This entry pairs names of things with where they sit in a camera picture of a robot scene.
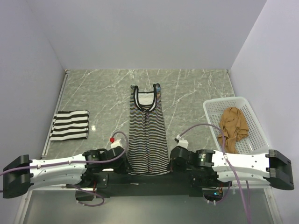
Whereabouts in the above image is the black white striped tank top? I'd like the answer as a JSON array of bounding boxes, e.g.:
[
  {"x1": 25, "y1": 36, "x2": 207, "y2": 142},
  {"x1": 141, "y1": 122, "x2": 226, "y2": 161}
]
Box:
[{"x1": 50, "y1": 110, "x2": 89, "y2": 141}]

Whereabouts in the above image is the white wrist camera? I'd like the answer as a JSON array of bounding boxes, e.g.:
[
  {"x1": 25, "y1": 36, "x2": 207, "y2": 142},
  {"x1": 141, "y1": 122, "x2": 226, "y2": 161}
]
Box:
[
  {"x1": 110, "y1": 137, "x2": 123, "y2": 149},
  {"x1": 175, "y1": 134, "x2": 189, "y2": 149}
]

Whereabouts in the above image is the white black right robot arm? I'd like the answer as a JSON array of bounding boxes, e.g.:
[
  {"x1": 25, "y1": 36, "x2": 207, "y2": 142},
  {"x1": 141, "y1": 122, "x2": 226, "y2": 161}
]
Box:
[{"x1": 169, "y1": 146, "x2": 294, "y2": 190}]

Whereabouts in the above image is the purple striped tank top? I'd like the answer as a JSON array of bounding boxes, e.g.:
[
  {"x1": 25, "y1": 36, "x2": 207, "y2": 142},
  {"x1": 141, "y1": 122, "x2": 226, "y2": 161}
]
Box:
[{"x1": 128, "y1": 84, "x2": 170, "y2": 176}]

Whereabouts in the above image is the orange garment in basket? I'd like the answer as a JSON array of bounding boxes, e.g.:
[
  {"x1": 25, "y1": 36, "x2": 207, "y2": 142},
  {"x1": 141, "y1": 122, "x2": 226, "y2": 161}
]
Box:
[{"x1": 219, "y1": 107, "x2": 249, "y2": 154}]

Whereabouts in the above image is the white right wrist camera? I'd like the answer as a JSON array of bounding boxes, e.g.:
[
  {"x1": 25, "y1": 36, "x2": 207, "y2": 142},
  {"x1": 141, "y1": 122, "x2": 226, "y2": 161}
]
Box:
[{"x1": 175, "y1": 134, "x2": 189, "y2": 149}]

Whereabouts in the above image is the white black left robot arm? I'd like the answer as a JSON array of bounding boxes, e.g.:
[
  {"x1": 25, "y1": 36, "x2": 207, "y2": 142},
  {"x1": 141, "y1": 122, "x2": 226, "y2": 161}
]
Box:
[{"x1": 0, "y1": 147, "x2": 131, "y2": 199}]

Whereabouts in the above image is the white plastic laundry basket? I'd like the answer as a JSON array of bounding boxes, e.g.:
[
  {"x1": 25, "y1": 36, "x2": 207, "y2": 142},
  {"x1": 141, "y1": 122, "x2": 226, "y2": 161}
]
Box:
[{"x1": 203, "y1": 97, "x2": 271, "y2": 154}]

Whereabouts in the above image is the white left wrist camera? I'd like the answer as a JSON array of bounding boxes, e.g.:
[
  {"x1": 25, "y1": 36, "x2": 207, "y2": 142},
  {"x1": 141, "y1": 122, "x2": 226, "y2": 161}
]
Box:
[{"x1": 110, "y1": 137, "x2": 123, "y2": 149}]

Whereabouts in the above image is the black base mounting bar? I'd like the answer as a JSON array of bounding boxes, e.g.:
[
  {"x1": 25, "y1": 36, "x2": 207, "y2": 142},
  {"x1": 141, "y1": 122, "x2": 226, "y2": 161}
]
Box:
[{"x1": 65, "y1": 169, "x2": 234, "y2": 202}]

